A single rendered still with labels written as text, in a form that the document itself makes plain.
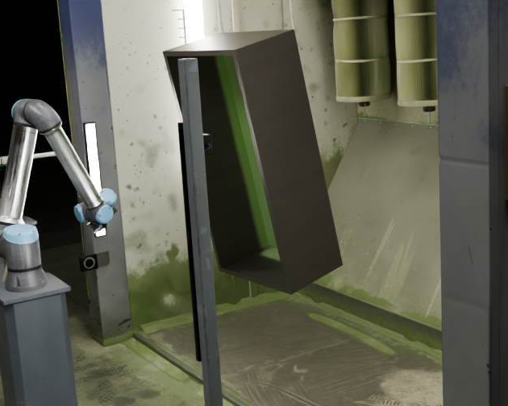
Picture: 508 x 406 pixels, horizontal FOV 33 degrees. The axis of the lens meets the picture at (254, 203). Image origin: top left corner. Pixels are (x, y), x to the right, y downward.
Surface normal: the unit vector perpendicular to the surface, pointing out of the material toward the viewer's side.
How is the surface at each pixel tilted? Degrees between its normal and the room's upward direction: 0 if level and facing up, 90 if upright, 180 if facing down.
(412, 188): 57
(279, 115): 90
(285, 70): 90
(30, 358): 90
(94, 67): 90
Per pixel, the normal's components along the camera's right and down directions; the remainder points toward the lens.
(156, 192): 0.53, 0.15
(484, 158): -0.85, 0.16
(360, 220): -0.74, -0.40
